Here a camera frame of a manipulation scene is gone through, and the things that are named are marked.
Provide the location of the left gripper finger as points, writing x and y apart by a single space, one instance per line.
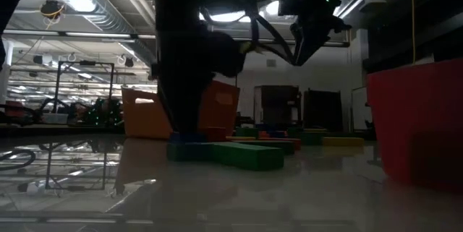
186 105

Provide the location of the long yellow block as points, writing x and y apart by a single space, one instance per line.
240 138
341 141

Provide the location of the dark cabinet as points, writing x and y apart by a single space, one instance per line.
278 103
325 111

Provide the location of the dark background robot station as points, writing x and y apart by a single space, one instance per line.
105 112

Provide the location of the long silver spiral duct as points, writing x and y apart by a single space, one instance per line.
108 19

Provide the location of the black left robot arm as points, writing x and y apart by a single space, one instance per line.
181 0

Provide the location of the bright ceiling light panel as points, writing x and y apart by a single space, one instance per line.
228 17

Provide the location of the long red block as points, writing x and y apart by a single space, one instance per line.
297 143

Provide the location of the white storage box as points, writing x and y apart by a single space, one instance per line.
56 118

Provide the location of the long green studded brick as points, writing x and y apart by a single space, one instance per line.
307 137

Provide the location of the orange plastic bin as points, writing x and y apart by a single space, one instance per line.
144 120

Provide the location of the tall black station frame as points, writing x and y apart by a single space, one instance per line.
87 63

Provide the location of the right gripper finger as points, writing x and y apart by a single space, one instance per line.
304 53

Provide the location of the long green block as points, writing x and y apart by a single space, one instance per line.
271 146
249 156
188 151

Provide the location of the pink plastic tray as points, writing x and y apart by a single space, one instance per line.
416 123

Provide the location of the silver horizontal frame bar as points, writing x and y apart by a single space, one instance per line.
90 35

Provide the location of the small green block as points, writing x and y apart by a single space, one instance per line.
247 132

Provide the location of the square wall vent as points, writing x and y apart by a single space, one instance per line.
271 63

